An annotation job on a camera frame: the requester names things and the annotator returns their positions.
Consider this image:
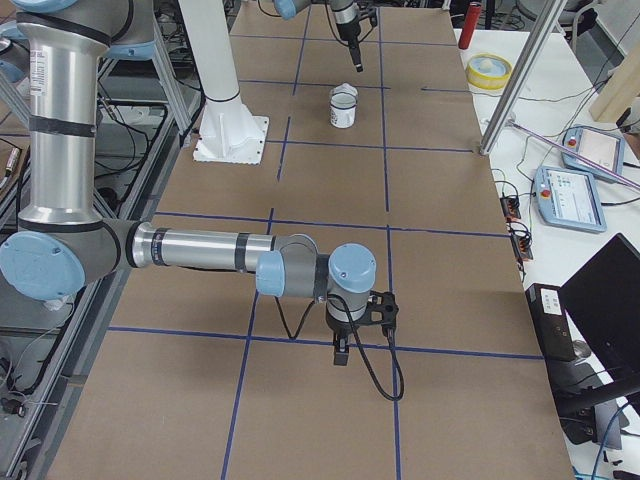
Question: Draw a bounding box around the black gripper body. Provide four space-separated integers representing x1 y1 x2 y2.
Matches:
336 19 358 46
327 317 352 348

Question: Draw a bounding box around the clear glass funnel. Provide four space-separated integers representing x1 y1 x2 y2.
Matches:
330 91 358 110

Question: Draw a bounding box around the white enamel cup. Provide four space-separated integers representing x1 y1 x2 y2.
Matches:
330 106 356 129

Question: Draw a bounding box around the red cylinder can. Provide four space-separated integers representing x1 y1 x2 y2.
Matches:
458 1 482 50

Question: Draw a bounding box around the yellow rimmed bowl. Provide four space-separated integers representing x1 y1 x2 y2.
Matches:
466 53 513 90

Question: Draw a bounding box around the orange connector block near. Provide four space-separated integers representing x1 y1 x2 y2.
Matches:
507 221 533 261

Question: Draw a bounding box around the orange connector block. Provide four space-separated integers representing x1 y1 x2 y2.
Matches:
507 221 533 261
500 192 521 221

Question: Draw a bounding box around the black box device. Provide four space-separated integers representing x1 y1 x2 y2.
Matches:
525 283 576 362

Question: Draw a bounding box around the orange connector block far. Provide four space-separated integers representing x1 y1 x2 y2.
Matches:
500 192 521 221

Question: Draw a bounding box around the near teach pendant tablet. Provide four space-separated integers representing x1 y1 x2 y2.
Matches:
534 166 607 233

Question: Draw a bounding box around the teach pendant tablet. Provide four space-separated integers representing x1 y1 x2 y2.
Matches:
534 166 607 233
562 125 625 182

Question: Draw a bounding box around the black monitor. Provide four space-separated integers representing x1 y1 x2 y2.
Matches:
559 233 639 379

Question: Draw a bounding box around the wooden beam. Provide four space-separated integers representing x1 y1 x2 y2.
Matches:
589 44 640 123

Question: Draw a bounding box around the far teach pendant tablet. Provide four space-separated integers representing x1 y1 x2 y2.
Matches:
562 125 625 182

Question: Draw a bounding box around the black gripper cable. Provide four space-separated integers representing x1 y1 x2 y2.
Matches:
273 292 405 401

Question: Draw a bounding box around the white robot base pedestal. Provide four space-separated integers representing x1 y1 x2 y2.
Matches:
179 0 269 165

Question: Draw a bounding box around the aluminium frame post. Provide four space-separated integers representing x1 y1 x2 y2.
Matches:
479 0 566 155

